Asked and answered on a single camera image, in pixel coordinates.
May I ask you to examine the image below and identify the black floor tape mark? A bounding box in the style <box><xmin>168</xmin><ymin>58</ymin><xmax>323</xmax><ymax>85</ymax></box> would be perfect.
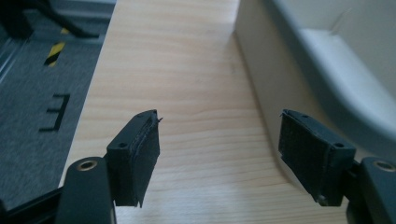
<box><xmin>38</xmin><ymin>92</ymin><xmax>71</xmax><ymax>133</ymax></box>

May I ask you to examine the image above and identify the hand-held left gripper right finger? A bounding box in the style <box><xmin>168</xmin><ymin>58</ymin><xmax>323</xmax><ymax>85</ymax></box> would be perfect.
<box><xmin>277</xmin><ymin>108</ymin><xmax>357</xmax><ymax>207</ymax></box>

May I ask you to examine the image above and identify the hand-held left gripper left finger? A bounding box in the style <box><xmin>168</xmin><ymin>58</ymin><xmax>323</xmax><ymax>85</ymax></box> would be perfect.
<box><xmin>106</xmin><ymin>108</ymin><xmax>163</xmax><ymax>208</ymax></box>

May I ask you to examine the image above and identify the black stand leg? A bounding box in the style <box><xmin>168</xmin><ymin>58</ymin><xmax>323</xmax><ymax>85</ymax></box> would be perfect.
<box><xmin>0</xmin><ymin>0</ymin><xmax>101</xmax><ymax>40</ymax></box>

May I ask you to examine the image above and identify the white plastic container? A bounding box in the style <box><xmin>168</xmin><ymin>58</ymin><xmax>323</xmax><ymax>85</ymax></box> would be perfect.
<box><xmin>233</xmin><ymin>0</ymin><xmax>396</xmax><ymax>188</ymax></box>

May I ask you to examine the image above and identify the yellow black striped floor tape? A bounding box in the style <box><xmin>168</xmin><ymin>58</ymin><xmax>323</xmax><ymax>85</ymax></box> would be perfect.
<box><xmin>43</xmin><ymin>27</ymin><xmax>71</xmax><ymax>68</ymax></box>

